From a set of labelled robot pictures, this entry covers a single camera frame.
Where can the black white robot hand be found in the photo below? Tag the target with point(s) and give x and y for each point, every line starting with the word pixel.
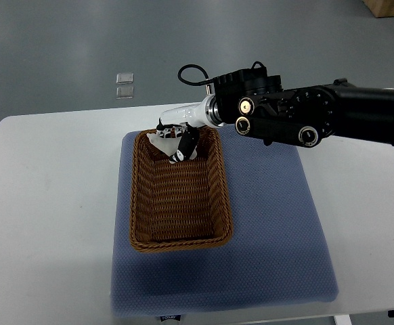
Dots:
pixel 184 123

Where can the white bear figurine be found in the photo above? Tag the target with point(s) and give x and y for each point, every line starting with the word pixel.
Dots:
pixel 164 144

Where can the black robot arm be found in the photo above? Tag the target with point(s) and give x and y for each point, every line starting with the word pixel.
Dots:
pixel 258 107

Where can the brown wicker basket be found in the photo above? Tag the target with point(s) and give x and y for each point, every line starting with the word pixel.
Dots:
pixel 182 206

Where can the upper metal floor plate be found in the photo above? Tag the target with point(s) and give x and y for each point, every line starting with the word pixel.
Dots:
pixel 124 78

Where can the blue grey mat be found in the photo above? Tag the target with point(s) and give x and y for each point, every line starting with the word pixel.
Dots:
pixel 277 255

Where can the wooden box corner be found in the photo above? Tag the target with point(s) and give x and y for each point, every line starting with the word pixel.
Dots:
pixel 381 8

